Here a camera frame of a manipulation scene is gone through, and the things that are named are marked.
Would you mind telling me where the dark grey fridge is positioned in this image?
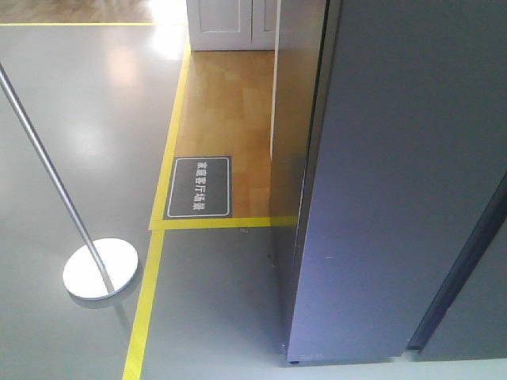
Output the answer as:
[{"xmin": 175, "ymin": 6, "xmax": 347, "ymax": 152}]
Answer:
[{"xmin": 407, "ymin": 180, "xmax": 506, "ymax": 361}]

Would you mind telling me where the dark floor sign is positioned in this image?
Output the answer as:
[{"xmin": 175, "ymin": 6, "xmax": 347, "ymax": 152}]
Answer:
[{"xmin": 164, "ymin": 156, "xmax": 233, "ymax": 220}]

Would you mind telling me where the white cabinet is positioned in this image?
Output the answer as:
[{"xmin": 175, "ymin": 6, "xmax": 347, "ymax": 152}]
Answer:
[{"xmin": 186, "ymin": 0, "xmax": 278, "ymax": 51}]

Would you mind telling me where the silver pole stand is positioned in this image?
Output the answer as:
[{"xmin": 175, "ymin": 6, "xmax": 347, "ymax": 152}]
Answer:
[{"xmin": 1, "ymin": 69, "xmax": 139, "ymax": 301}]

